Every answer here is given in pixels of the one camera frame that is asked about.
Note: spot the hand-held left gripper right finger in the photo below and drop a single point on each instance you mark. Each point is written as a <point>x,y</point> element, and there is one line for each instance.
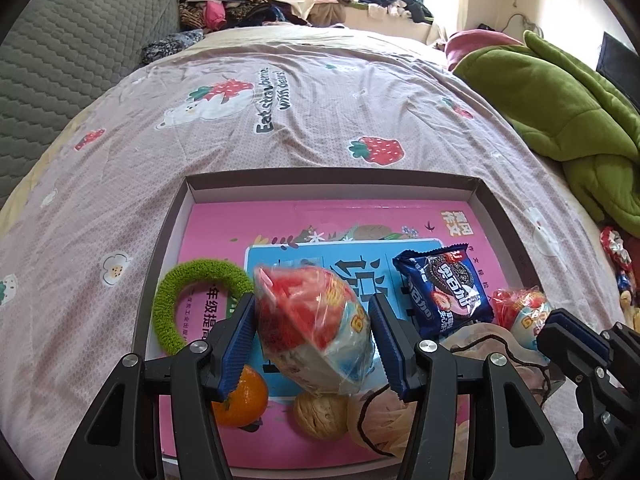
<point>390,350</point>

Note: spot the pink pillow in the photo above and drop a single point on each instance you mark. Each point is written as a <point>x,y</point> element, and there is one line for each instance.
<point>475,47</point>

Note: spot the pink printed bedsheet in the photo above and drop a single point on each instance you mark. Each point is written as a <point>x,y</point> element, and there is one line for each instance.
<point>125,160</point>

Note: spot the large orange tangerine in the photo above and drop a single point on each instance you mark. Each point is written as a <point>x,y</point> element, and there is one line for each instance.
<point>245,400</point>

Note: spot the green blanket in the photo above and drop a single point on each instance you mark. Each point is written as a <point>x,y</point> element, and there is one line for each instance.
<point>550,100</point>

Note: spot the pink book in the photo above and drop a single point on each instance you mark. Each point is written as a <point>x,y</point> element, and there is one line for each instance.
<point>225,230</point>

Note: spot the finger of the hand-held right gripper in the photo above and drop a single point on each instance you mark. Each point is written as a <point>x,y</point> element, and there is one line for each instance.
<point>575,327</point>
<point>570,355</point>

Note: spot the blue cookie packet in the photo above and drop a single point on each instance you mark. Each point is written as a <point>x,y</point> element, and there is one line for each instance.
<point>440,290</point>

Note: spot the shallow brown cardboard box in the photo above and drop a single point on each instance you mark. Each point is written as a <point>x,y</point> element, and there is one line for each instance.
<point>160,260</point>

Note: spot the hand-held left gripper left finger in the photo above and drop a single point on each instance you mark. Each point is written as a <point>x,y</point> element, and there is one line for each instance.
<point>240,345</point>

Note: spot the grey quilted headboard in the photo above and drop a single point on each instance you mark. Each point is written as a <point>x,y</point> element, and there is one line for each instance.
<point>65,60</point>

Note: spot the red snack packets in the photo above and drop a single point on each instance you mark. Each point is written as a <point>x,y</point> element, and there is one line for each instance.
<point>617,255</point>

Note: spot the toy egg packet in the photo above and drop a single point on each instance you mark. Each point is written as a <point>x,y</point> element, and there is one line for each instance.
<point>520,310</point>
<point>310,325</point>

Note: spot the walnut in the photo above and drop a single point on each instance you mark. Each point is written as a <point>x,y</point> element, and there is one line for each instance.
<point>320,417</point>

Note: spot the pile of clothes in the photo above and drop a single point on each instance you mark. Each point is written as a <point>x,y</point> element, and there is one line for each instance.
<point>225,0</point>

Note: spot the cream scrunchie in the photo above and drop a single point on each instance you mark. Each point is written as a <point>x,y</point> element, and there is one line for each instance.
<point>385,425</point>

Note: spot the black wall television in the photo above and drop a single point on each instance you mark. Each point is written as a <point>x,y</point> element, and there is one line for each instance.
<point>620,65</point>

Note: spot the dark patterned cloth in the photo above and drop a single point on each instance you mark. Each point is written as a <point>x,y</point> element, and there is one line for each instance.
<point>170,45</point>

